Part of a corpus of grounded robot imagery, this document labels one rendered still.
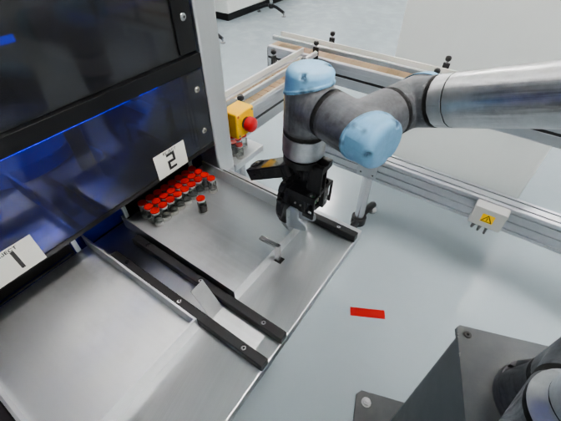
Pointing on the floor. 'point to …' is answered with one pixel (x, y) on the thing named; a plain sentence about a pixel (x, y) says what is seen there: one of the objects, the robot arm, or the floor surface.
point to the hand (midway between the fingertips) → (289, 224)
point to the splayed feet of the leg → (364, 215)
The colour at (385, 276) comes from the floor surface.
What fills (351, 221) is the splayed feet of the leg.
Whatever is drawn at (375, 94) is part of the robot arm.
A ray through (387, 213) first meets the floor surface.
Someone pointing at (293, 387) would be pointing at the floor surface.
